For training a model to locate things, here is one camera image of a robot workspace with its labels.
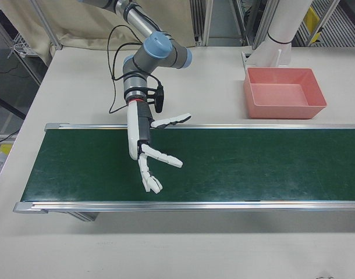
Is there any aluminium frame post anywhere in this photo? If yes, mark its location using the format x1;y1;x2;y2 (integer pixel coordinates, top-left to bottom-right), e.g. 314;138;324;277
190;0;214;47
251;0;280;55
34;0;63;51

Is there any cardboard box with labels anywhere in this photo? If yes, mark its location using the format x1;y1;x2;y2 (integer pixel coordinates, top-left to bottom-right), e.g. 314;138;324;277
0;142;14;190

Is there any yellow tag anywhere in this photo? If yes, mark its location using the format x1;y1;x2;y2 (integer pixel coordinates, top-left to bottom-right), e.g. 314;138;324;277
303;7;324;45

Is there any green belt conveyor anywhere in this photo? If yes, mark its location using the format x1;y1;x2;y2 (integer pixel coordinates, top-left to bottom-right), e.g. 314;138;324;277
13;122;355;223

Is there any pink plastic box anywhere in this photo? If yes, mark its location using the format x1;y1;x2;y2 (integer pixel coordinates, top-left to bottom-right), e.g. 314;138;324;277
243;67;328;119

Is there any wire shelf rack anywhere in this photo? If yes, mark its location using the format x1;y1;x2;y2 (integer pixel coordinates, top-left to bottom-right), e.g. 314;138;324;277
0;9;42;88

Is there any white column stand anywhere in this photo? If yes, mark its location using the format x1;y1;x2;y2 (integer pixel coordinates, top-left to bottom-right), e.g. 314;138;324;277
240;0;313;69

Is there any metal floor grating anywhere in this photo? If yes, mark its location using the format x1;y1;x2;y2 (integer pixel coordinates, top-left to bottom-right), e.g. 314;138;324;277
293;0;355;47

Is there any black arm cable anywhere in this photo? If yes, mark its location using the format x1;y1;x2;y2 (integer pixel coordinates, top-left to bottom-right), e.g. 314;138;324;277
106;25;164;115

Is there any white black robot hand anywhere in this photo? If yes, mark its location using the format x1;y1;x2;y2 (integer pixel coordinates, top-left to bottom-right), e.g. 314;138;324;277
126;100;193;194

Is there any beige fabric curtain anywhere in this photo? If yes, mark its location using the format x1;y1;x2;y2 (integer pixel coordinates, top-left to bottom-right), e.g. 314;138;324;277
27;0;196;68

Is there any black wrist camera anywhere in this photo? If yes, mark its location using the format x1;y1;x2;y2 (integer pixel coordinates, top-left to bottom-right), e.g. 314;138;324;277
147;84;166;114

